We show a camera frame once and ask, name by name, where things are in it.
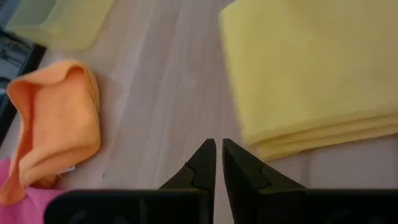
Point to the orange microfiber towel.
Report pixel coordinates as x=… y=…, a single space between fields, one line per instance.
x=59 y=124

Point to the black aluminium table frame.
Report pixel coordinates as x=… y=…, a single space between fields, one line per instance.
x=29 y=59

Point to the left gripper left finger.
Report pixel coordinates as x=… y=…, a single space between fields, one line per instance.
x=130 y=207

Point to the pink microfiber towel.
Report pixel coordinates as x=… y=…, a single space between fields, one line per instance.
x=25 y=208

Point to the yellow microfiber towel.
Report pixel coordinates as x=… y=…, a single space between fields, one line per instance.
x=311 y=68

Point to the yellow translucent plastic bin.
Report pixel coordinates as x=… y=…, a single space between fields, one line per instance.
x=68 y=21

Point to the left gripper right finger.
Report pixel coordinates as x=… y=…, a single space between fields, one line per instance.
x=295 y=207

